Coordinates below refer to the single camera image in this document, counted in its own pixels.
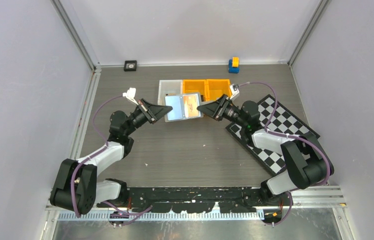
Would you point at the orange plastic bin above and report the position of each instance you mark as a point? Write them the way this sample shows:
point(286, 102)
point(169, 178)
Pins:
point(215, 88)
point(195, 86)

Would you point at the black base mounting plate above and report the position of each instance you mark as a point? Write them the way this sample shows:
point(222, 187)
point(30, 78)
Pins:
point(195, 200)

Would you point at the slotted metal rail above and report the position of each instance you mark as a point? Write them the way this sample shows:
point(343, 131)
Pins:
point(213, 215)

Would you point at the black white checkerboard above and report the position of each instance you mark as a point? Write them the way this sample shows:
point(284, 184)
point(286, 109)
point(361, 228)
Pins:
point(283, 121)

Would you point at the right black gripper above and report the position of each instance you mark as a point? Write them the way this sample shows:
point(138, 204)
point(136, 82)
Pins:
point(215, 109)

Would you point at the gold card in holder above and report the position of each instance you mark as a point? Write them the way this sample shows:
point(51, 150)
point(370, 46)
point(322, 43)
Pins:
point(190, 104)

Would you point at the small black square device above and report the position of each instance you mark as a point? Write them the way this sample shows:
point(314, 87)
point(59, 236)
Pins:
point(130, 66)

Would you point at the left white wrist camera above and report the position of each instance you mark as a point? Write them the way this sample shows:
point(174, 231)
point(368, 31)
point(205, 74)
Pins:
point(130, 95)

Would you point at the white plastic bin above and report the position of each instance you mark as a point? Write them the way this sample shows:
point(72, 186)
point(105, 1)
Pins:
point(169, 87)

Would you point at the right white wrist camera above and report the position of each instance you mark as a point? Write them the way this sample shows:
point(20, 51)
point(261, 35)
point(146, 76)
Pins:
point(235, 92)

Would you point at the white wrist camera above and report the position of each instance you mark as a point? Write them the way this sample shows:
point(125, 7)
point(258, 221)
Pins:
point(235, 92)
point(130, 95)

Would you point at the blue yellow toy block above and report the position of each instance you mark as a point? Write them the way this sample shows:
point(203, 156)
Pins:
point(234, 65)

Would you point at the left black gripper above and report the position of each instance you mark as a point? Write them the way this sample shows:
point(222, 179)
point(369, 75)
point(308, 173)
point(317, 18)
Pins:
point(154, 112)

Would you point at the right orange plastic bin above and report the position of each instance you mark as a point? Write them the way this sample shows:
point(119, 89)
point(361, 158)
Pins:
point(215, 88)

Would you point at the middle orange plastic bin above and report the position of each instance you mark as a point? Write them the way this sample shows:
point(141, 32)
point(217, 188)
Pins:
point(195, 86)

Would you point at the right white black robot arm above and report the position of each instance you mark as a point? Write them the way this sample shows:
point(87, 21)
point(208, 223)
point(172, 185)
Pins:
point(306, 163)

